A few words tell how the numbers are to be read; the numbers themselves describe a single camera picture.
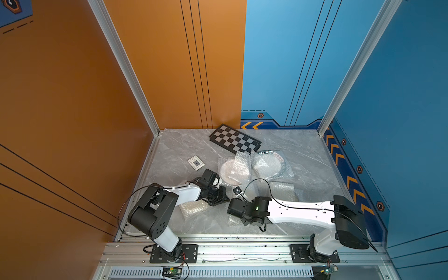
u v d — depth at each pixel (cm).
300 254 72
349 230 40
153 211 46
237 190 70
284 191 87
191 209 81
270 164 99
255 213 54
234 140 111
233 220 78
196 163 102
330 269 70
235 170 96
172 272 72
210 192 77
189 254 74
